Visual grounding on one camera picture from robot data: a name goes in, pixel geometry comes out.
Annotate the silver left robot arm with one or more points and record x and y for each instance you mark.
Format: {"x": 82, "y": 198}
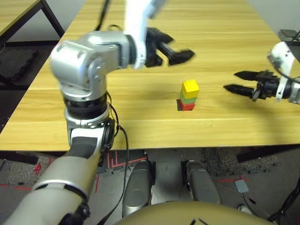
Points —
{"x": 82, "y": 61}

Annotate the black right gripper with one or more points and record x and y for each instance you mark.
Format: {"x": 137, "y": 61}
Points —
{"x": 267, "y": 85}

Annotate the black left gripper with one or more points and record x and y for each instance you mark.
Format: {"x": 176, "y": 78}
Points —
{"x": 153, "y": 42}

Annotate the grey left robot foot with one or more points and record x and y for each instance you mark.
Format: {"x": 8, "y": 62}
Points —
{"x": 137, "y": 187}

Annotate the dark grey stool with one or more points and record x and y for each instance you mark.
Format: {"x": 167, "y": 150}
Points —
{"x": 290, "y": 34}

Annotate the white sneaker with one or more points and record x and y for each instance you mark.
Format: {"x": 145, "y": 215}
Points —
{"x": 244, "y": 208}

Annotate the red wooden block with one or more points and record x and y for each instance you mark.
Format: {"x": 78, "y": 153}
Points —
{"x": 187, "y": 107}

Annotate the grey robot foot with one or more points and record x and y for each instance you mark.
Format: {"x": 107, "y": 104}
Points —
{"x": 202, "y": 185}
{"x": 137, "y": 187}

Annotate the speckled black floor mat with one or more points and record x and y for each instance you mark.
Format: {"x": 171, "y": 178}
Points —
{"x": 21, "y": 172}
{"x": 222, "y": 160}

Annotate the tan robot torso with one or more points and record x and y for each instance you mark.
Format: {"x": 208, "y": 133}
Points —
{"x": 192, "y": 214}

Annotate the green wooden block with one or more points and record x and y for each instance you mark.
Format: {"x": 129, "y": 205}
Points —
{"x": 186, "y": 100}

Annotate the yellow wooden block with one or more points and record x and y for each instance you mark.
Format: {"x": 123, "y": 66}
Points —
{"x": 190, "y": 89}

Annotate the black square mat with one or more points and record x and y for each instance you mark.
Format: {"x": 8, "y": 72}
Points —
{"x": 178, "y": 105}

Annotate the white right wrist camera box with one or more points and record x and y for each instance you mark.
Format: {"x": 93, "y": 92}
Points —
{"x": 282, "y": 56}

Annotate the wooden table with black frame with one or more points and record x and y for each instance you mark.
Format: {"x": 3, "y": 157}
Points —
{"x": 52, "y": 18}

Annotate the grey right robot foot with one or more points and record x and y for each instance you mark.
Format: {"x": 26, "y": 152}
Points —
{"x": 202, "y": 185}

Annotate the dark foam floor mat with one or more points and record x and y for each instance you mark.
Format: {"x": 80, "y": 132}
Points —
{"x": 16, "y": 62}

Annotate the grey foot pedal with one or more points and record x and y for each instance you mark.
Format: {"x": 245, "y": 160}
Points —
{"x": 241, "y": 186}

